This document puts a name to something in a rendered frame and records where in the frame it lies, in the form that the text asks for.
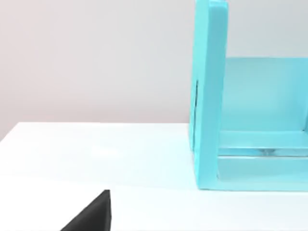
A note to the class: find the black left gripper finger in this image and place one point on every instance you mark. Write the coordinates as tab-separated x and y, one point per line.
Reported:
97	214

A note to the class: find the light blue rack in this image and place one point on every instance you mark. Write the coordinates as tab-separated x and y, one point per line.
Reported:
252	108

